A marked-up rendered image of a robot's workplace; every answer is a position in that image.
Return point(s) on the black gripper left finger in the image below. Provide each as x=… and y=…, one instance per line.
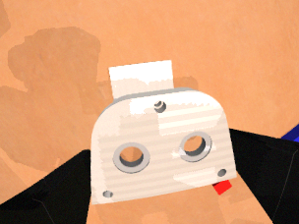
x=62, y=197

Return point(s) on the dark blue flat bar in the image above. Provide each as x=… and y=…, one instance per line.
x=292, y=135

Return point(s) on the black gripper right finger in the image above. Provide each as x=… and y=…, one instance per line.
x=270, y=168

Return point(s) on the white plate with two holes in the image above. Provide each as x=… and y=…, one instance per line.
x=159, y=131

